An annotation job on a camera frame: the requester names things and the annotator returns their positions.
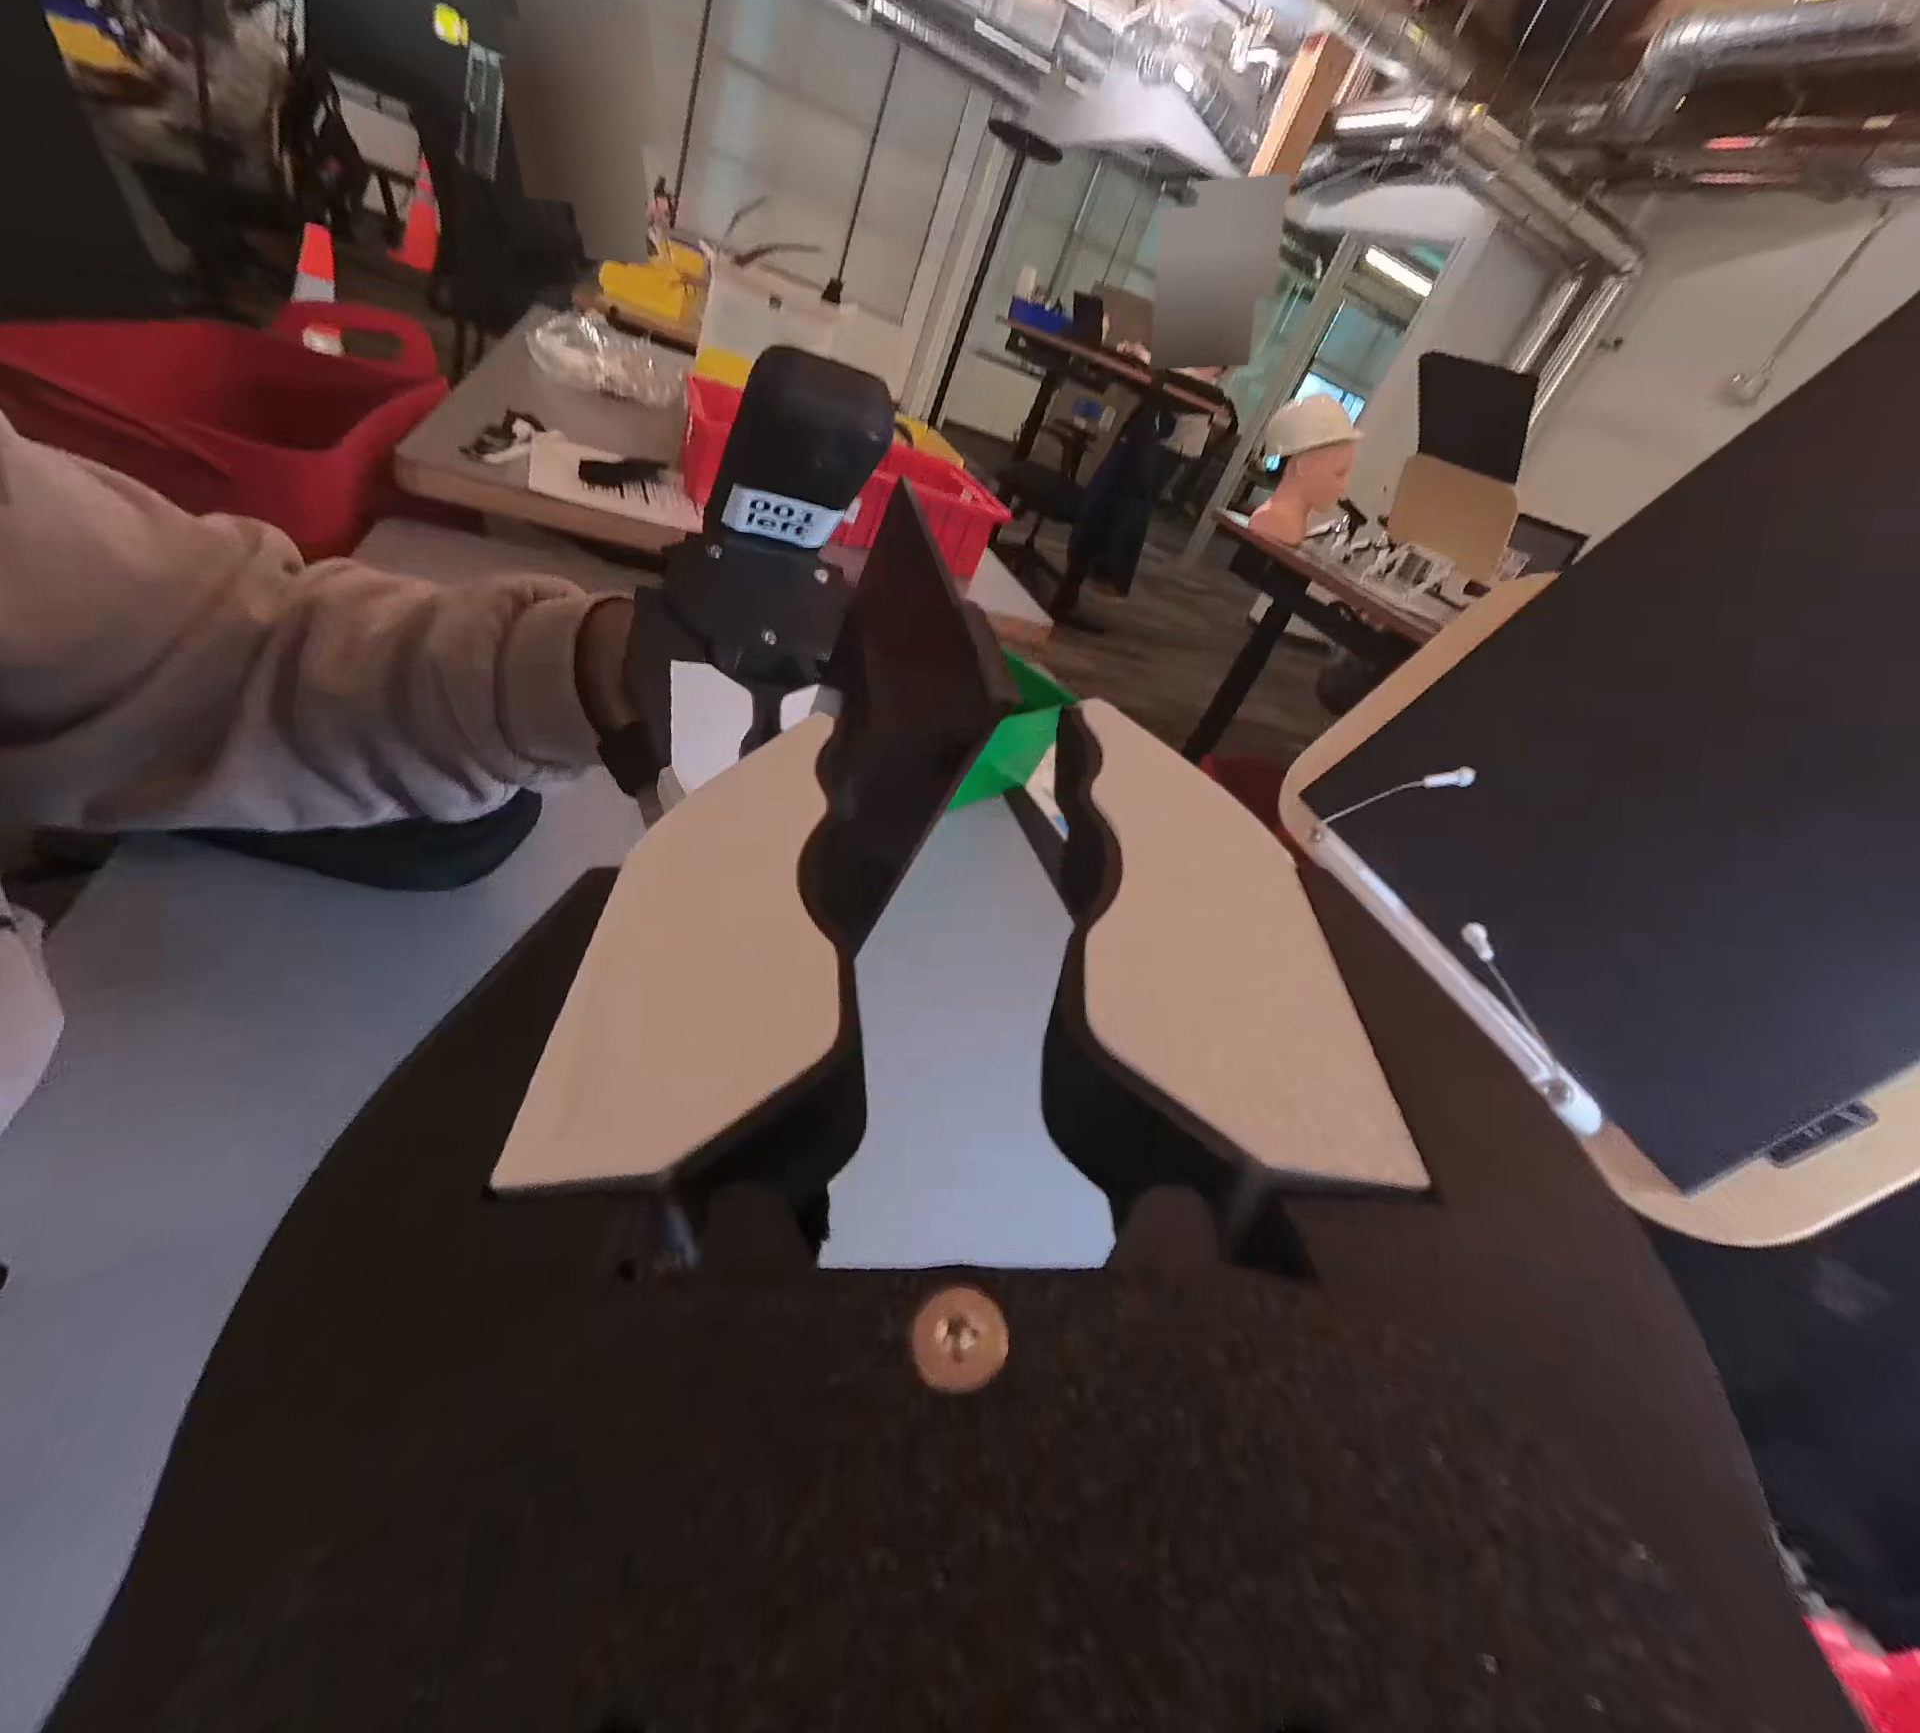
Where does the black board with wooden rim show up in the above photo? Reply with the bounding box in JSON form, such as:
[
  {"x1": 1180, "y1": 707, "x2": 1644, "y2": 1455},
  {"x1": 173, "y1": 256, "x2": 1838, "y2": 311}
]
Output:
[{"x1": 1281, "y1": 290, "x2": 1920, "y2": 1252}]

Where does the black office chair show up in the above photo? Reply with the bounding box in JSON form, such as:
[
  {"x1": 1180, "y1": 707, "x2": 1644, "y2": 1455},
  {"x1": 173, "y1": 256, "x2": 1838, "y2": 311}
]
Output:
[{"x1": 998, "y1": 455, "x2": 1094, "y2": 568}]

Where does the person's left hand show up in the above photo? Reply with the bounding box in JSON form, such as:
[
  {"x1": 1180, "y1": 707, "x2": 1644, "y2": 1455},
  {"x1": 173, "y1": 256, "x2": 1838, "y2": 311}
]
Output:
[{"x1": 574, "y1": 594, "x2": 643, "y2": 737}]

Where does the wooden edged office desk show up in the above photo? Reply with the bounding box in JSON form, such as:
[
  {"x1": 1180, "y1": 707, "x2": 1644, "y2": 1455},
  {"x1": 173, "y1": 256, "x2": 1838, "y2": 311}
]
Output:
[
  {"x1": 998, "y1": 311, "x2": 1239, "y2": 523},
  {"x1": 1180, "y1": 509, "x2": 1483, "y2": 766}
]

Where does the green plastic bin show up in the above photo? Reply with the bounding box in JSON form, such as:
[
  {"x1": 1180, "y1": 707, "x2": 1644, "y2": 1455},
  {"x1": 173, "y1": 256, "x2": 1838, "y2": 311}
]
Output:
[{"x1": 942, "y1": 651, "x2": 1077, "y2": 814}]

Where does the tan backed board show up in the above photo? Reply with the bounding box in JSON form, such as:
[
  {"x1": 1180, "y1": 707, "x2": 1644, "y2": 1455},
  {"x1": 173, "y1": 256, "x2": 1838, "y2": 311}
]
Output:
[{"x1": 1386, "y1": 349, "x2": 1545, "y2": 580}]

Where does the silver ventilation duct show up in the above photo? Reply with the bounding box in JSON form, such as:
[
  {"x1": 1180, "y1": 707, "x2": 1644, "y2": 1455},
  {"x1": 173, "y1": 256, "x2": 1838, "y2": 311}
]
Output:
[{"x1": 1611, "y1": 0, "x2": 1920, "y2": 157}]

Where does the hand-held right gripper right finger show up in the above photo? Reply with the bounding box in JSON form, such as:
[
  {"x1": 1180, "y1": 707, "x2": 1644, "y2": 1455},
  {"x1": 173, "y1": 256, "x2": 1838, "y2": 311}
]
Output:
[{"x1": 1041, "y1": 701, "x2": 1440, "y2": 1202}]

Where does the red plastic bin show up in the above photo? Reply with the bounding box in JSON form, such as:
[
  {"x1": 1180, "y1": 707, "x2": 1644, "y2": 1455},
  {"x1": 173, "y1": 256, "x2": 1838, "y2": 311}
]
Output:
[{"x1": 1798, "y1": 1609, "x2": 1920, "y2": 1733}]

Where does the black floor lamp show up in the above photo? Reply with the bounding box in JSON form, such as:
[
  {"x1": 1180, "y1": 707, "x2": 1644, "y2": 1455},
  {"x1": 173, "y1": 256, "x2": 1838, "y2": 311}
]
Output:
[{"x1": 927, "y1": 118, "x2": 1067, "y2": 432}]

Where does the shiny metal plate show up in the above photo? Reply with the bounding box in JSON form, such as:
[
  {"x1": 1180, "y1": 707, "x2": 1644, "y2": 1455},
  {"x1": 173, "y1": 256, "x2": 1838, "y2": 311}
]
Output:
[{"x1": 800, "y1": 481, "x2": 1021, "y2": 957}]

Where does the large red ribbed crate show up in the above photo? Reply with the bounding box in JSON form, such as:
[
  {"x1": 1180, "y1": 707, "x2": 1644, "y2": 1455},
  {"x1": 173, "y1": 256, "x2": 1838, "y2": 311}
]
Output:
[{"x1": 681, "y1": 368, "x2": 1013, "y2": 554}]

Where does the person's left forearm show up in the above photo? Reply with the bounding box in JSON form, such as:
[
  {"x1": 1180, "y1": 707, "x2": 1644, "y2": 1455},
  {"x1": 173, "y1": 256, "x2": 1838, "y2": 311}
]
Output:
[{"x1": 0, "y1": 409, "x2": 624, "y2": 838}]

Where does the red tote bag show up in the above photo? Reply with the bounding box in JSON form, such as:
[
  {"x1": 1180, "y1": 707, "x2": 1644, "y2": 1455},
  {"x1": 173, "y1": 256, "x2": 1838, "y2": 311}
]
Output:
[{"x1": 0, "y1": 296, "x2": 453, "y2": 562}]

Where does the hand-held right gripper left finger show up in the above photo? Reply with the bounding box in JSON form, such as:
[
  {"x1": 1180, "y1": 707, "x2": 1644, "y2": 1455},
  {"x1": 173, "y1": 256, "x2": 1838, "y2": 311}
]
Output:
[{"x1": 491, "y1": 712, "x2": 876, "y2": 1202}]

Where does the mannequin head with white helmet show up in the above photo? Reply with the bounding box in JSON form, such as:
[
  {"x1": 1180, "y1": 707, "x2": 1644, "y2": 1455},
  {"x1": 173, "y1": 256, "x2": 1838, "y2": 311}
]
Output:
[{"x1": 1244, "y1": 388, "x2": 1369, "y2": 545}]

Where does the clear plastic bag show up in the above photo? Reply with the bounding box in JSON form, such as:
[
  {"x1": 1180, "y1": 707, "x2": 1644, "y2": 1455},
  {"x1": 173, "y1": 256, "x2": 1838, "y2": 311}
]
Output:
[{"x1": 524, "y1": 311, "x2": 696, "y2": 409}]

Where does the translucent plastic container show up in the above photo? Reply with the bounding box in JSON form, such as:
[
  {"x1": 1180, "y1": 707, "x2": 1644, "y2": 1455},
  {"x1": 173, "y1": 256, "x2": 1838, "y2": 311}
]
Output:
[{"x1": 696, "y1": 256, "x2": 904, "y2": 400}]

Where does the white printed paper sheet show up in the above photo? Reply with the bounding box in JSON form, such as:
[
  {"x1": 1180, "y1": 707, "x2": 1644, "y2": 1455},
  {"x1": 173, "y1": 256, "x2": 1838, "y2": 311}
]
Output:
[{"x1": 529, "y1": 432, "x2": 712, "y2": 523}]

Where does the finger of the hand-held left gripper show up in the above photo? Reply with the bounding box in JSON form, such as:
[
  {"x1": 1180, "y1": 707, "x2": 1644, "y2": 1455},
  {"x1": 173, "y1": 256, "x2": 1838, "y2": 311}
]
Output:
[{"x1": 623, "y1": 594, "x2": 788, "y2": 830}]

